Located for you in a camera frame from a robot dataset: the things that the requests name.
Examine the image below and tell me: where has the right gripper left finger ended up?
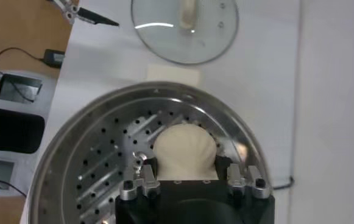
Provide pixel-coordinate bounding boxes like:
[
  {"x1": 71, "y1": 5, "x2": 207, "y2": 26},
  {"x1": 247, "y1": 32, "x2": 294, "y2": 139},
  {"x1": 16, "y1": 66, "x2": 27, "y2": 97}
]
[{"x1": 119, "y1": 156, "x2": 161, "y2": 201}]

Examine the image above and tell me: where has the glass lid with cream handle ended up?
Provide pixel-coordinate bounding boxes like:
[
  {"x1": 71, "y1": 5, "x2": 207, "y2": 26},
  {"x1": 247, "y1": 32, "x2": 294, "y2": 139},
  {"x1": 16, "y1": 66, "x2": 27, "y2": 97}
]
[{"x1": 130, "y1": 0, "x2": 240, "y2": 65}]

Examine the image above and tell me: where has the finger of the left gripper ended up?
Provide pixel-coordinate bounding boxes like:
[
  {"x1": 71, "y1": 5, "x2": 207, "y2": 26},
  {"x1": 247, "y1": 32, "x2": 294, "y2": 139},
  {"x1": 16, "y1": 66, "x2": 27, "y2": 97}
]
[{"x1": 46, "y1": 0, "x2": 120, "y2": 27}]

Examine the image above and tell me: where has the cream electric cooking pot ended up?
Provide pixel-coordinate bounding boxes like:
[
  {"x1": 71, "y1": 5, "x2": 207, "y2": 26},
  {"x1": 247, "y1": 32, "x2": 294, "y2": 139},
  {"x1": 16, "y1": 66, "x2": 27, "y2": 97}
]
[{"x1": 146, "y1": 64, "x2": 202, "y2": 88}]

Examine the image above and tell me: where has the steel perforated steamer basket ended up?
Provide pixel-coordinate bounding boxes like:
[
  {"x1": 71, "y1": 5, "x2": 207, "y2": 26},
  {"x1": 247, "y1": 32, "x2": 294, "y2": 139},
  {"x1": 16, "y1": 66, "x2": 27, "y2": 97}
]
[{"x1": 27, "y1": 81, "x2": 272, "y2": 224}]

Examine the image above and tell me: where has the black power adapter with cord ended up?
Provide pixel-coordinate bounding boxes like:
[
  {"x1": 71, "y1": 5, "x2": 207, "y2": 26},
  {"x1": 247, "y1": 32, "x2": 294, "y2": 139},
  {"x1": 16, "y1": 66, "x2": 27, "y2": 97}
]
[{"x1": 0, "y1": 46, "x2": 66, "y2": 75}]

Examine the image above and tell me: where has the white steamed baozi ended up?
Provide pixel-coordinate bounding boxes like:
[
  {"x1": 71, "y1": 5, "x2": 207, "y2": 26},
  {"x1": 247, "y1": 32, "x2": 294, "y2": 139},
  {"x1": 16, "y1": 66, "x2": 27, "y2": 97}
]
[{"x1": 152, "y1": 123, "x2": 220, "y2": 181}]

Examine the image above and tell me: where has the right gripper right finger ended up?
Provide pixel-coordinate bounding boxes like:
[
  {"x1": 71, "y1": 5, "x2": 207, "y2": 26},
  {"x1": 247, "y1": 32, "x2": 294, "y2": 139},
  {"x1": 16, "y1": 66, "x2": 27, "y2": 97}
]
[{"x1": 214, "y1": 155, "x2": 271, "y2": 200}]

